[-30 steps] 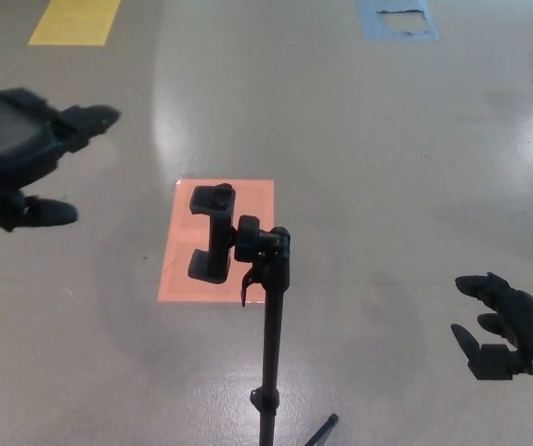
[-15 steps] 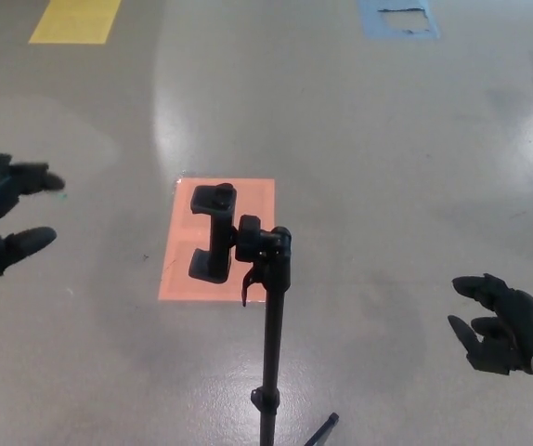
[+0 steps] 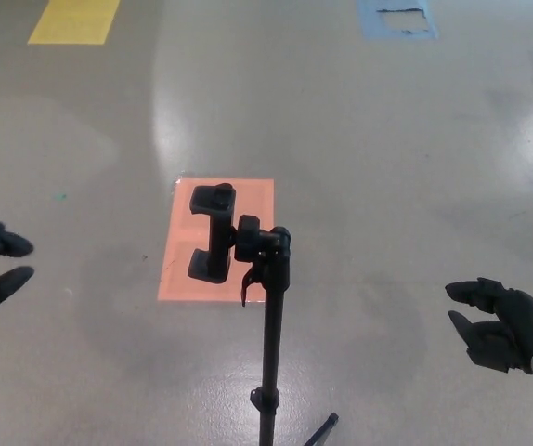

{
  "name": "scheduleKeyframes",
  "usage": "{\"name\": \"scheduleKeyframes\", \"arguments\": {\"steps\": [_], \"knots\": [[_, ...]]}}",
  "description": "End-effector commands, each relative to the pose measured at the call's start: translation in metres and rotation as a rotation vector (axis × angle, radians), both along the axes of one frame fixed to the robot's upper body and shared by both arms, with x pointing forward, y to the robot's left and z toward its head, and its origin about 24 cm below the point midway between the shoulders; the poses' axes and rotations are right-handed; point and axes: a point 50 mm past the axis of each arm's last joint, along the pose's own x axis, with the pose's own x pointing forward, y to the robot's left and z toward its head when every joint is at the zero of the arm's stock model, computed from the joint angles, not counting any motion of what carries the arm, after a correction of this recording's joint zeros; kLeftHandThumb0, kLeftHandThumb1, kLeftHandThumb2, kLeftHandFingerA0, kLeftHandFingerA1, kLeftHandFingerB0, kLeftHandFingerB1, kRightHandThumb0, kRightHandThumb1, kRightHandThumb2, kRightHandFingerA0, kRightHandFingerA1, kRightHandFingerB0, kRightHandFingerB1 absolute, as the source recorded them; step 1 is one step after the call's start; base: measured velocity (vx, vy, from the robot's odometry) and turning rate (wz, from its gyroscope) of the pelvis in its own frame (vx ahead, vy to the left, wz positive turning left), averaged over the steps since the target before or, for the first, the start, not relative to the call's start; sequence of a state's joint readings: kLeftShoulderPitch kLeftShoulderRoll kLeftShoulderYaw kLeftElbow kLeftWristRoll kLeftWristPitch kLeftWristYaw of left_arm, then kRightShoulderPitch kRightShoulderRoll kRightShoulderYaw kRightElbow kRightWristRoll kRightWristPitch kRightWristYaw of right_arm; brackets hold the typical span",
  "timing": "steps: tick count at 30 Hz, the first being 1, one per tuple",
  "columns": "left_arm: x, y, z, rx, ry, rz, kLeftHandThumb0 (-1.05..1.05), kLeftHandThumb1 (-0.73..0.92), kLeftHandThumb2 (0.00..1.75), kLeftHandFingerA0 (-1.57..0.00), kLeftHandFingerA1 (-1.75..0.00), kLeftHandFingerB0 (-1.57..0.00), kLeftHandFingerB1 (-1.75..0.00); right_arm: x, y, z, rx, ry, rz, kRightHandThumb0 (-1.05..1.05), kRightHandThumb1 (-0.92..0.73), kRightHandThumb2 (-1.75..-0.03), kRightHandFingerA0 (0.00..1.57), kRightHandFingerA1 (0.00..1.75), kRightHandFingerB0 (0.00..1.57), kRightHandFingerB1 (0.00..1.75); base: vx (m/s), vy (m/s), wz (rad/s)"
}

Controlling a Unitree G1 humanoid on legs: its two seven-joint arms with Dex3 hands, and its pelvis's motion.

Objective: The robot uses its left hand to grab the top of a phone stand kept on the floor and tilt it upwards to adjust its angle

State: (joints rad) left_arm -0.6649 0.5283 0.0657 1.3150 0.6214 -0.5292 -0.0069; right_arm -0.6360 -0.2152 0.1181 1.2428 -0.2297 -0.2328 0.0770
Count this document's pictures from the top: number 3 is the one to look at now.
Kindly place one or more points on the torn blue floor patch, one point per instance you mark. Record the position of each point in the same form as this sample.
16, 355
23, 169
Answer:
369, 23

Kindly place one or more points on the black tripod phone stand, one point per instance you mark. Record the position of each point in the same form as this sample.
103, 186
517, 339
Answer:
273, 325

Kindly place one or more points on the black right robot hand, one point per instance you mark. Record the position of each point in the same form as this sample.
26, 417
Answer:
519, 325

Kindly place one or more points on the yellow floor patch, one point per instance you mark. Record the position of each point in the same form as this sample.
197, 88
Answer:
74, 21

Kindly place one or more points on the orange floor patch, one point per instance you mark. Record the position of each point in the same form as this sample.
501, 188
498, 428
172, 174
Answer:
173, 279

